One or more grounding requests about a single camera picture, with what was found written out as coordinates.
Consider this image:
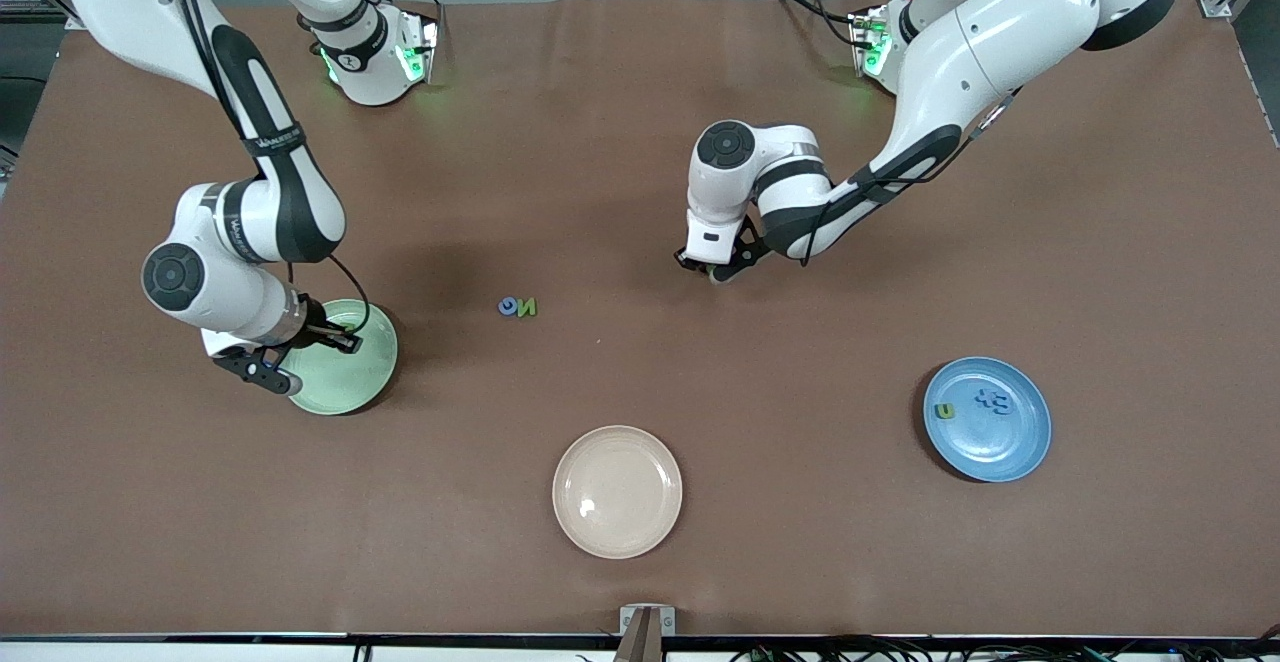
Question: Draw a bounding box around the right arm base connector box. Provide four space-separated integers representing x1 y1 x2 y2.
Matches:
393 10 442 85

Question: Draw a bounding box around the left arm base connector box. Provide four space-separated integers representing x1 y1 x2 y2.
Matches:
848 7 893 80

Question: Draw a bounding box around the green plate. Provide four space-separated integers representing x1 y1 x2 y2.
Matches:
285 298 399 416

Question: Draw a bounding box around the brown tablecloth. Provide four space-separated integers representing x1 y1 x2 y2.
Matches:
0 0 1280 638

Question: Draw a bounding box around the beige plate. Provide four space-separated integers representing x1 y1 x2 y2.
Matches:
552 425 684 560

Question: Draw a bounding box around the blue plate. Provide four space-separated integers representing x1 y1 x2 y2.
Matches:
922 356 1053 484

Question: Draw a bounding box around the silver mounting bracket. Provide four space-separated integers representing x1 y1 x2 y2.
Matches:
618 604 677 636

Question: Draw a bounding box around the tan camera pole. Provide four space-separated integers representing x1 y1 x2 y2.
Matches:
612 610 669 662

